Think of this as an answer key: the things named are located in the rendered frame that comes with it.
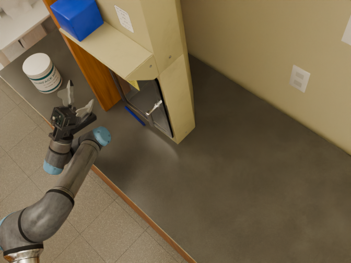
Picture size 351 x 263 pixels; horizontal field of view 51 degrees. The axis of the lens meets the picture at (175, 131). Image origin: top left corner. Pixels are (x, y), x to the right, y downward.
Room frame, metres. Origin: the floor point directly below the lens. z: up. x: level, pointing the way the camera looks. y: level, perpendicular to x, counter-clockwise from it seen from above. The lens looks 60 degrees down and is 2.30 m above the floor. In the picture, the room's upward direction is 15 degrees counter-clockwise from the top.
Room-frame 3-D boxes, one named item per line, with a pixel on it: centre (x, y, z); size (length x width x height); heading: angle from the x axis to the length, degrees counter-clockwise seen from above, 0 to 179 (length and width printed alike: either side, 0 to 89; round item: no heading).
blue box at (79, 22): (0.92, 0.20, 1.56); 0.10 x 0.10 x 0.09; 34
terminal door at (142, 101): (0.86, 0.10, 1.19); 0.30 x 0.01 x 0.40; 33
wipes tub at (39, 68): (1.25, 0.54, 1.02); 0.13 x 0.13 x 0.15
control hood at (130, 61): (0.83, 0.14, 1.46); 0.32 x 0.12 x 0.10; 34
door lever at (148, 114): (0.76, 0.07, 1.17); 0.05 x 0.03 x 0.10; 123
